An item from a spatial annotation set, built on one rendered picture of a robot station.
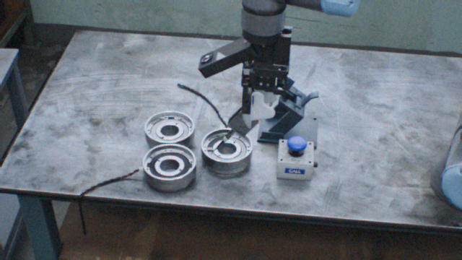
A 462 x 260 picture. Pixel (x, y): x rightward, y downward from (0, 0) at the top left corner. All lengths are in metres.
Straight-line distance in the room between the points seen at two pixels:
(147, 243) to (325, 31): 1.75
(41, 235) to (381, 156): 0.75
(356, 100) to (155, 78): 0.48
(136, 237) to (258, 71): 0.58
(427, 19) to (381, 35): 0.21
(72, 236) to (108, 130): 0.28
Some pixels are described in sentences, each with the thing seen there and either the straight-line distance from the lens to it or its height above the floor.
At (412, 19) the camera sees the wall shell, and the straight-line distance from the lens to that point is 3.01.
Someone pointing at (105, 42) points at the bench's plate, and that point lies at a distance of 1.72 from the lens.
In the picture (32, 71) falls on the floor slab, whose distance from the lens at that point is 3.10.
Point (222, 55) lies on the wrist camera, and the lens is 1.14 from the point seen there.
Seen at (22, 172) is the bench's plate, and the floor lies 0.80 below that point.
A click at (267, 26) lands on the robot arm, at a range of 1.07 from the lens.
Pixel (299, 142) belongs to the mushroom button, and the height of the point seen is 0.87.
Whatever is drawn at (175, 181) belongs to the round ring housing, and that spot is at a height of 0.83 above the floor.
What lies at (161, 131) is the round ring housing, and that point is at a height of 0.82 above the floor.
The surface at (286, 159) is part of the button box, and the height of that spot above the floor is 0.85.
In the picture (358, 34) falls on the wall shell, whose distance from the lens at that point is 3.02.
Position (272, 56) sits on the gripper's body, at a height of 1.08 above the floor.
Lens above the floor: 1.70
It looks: 40 degrees down
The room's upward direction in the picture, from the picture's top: 2 degrees clockwise
